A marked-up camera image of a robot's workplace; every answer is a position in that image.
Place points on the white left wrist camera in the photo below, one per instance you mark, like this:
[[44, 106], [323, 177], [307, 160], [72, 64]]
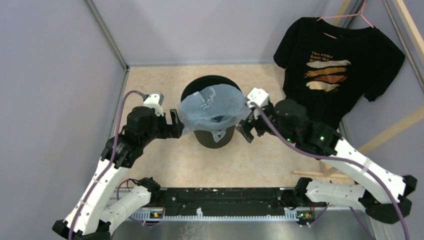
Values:
[[155, 101]]

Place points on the black printed t-shirt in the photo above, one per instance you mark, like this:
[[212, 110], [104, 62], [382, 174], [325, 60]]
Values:
[[329, 68]]

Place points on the wooden stick on floor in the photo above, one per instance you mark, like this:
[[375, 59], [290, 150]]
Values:
[[334, 178]]

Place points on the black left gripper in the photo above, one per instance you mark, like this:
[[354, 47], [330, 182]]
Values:
[[175, 129]]

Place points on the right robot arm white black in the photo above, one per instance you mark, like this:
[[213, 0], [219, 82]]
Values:
[[381, 194]]

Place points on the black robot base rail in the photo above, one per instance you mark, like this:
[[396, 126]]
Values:
[[242, 204]]

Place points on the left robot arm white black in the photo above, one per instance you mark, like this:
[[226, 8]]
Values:
[[92, 218]]

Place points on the wooden frame bar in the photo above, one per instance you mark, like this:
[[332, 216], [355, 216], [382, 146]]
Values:
[[397, 128]]

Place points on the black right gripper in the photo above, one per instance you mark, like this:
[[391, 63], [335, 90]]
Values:
[[245, 127]]

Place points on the light blue plastic trash bag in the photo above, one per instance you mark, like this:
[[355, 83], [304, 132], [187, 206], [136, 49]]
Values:
[[213, 109]]

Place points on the black plastic trash bin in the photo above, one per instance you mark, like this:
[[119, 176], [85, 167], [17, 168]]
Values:
[[203, 137]]

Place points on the pink wire clothes hanger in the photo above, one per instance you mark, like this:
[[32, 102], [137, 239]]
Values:
[[357, 11]]

